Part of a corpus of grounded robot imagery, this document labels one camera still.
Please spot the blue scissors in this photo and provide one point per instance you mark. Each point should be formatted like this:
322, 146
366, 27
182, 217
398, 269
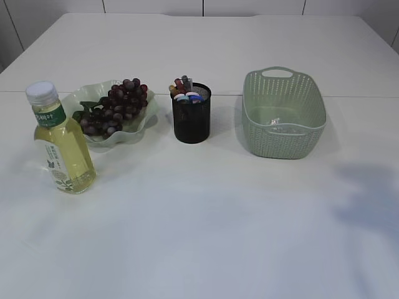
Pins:
195, 99

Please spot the pink scissors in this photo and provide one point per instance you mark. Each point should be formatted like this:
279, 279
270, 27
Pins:
185, 96

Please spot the gold glitter pen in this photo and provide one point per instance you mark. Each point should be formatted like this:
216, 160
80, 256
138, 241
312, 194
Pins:
173, 91

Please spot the silver glitter pen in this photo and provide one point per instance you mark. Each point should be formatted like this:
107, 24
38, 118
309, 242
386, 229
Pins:
187, 83

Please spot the red glitter pen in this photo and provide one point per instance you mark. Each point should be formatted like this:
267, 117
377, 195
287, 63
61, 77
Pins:
180, 86

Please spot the clear plastic sheet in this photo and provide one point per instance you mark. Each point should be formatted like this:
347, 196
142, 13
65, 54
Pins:
275, 121

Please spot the purple artificial grape bunch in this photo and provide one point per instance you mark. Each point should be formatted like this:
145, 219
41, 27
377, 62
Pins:
109, 113

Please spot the yellow tea bottle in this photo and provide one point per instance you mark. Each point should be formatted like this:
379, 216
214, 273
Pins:
60, 140

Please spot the black mesh pen cup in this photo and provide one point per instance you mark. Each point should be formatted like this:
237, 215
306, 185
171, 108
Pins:
191, 121

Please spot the green wavy plastic plate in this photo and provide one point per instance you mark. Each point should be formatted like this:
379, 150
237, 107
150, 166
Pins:
130, 131

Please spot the green woven plastic basket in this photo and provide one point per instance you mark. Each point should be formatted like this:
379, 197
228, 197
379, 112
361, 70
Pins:
296, 100

